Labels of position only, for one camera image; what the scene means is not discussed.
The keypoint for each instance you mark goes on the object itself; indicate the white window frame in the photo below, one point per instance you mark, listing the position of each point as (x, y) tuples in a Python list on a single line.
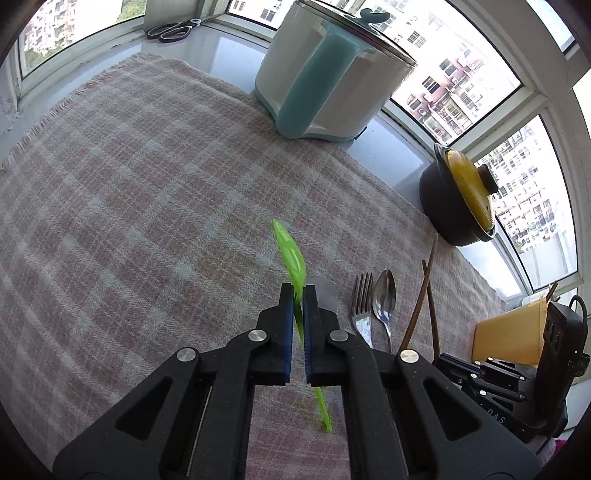
[(540, 87)]

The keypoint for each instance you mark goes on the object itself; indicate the green plastic spoon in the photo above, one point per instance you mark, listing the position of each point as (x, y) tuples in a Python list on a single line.
[(291, 249)]

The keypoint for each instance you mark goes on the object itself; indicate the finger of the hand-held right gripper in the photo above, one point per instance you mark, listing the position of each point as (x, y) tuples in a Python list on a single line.
[(508, 364), (461, 369)]

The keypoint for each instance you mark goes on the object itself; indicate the white and teal electric pot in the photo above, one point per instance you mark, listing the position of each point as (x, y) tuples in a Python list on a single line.
[(323, 69)]

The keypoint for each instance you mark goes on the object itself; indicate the black casserole with yellow lid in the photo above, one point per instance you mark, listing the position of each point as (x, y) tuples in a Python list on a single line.
[(448, 203)]

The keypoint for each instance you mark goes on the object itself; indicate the pink checked cloth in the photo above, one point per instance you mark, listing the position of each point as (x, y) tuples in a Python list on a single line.
[(138, 184)]

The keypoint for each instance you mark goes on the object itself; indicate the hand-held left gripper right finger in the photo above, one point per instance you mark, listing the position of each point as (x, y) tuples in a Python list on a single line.
[(309, 341)]

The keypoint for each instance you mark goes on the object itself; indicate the silver fork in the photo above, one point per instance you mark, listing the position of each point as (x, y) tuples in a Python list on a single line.
[(361, 318)]

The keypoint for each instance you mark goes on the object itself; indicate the person's right forearm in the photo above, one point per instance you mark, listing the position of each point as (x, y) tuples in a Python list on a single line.
[(558, 450)]

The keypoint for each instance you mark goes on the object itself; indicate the yellow plastic container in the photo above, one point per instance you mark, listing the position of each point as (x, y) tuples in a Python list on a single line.
[(508, 332)]

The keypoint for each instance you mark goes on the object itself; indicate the black scissors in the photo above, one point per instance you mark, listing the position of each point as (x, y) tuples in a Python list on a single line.
[(173, 30)]

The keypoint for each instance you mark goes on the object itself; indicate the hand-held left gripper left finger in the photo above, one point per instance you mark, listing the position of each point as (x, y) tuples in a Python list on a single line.
[(288, 341)]

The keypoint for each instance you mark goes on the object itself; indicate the red-brown chopstick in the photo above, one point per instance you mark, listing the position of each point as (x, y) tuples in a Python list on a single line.
[(431, 314), (552, 290), (418, 304)]

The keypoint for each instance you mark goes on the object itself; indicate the silver spoon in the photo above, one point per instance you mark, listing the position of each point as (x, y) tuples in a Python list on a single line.
[(384, 295)]

